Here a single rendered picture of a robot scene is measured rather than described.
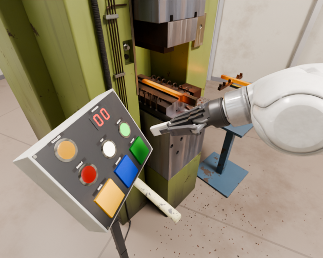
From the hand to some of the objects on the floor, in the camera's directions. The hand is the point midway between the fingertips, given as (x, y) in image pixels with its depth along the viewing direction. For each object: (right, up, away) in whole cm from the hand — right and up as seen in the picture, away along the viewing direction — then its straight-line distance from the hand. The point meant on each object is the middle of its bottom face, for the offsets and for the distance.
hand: (161, 129), depth 58 cm
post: (-23, -90, +67) cm, 115 cm away
